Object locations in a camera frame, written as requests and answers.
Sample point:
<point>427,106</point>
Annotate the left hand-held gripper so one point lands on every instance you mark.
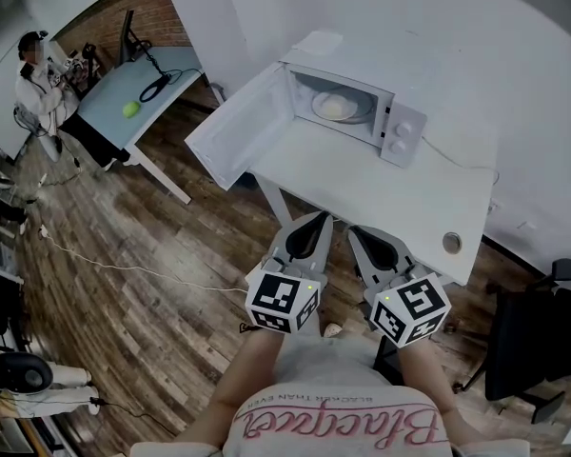
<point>276,298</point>

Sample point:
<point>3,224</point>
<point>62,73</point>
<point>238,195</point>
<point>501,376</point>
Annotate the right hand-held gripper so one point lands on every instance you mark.
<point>414,307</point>

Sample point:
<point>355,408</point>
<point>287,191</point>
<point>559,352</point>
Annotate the white microwave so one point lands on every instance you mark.
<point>399,131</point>

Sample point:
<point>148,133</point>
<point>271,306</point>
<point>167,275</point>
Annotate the white round plate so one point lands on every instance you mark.
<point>320,112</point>

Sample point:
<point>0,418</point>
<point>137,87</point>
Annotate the person's left forearm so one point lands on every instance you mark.
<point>247,374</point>

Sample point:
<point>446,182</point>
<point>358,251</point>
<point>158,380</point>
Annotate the person's right forearm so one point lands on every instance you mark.
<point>428,383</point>

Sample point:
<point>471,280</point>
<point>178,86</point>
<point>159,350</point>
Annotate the white table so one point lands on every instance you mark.
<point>385,198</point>

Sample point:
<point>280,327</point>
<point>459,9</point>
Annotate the person's white shoe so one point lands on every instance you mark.
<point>333,330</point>

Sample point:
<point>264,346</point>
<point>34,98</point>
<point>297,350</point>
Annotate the black waist pouch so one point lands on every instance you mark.
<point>385,360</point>

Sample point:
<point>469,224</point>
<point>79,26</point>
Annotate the person's white printed shirt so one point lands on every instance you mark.
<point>323,374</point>

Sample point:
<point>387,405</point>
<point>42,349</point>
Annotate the black office chair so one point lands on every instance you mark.
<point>528,341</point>

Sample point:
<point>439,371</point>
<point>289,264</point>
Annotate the white paper sheet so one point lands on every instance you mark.
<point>319,41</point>

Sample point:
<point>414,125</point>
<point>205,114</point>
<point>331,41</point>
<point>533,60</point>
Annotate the green ball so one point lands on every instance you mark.
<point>131,109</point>

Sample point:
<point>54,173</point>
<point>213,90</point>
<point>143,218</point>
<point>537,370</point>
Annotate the light blue table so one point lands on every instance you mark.
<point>109,126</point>

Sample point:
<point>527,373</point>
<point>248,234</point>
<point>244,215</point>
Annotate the white plug adapter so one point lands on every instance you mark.
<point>43,231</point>

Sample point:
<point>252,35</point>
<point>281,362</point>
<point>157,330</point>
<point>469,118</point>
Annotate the small black monitor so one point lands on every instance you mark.
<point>127,36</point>

